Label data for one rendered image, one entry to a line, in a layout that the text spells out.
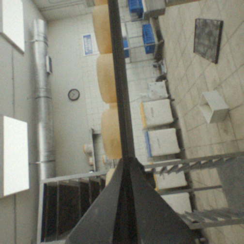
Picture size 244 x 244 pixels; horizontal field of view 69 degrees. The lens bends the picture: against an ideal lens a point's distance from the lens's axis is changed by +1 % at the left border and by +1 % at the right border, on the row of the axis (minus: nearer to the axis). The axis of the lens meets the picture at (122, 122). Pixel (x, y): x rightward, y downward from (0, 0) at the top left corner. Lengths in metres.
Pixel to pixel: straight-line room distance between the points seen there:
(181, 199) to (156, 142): 1.19
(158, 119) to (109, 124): 3.65
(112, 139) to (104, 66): 0.07
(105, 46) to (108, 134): 0.09
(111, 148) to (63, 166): 4.55
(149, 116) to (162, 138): 0.53
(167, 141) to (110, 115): 3.60
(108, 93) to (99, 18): 0.07
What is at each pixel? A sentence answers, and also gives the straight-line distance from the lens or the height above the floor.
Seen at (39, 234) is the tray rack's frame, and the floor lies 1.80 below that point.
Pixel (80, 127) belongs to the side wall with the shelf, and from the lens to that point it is 4.62.
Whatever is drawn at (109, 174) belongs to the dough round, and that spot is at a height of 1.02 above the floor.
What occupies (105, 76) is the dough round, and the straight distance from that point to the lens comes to 0.17.
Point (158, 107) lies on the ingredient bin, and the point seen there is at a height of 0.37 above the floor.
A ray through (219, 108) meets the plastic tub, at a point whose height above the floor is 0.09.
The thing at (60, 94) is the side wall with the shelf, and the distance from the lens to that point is 5.04.
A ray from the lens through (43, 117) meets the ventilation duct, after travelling 3.84.
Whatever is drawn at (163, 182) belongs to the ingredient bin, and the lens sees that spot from 3.74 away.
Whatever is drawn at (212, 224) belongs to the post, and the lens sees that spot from 1.56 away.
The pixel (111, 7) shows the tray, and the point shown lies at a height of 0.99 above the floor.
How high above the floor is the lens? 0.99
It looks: 3 degrees up
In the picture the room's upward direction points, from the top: 99 degrees counter-clockwise
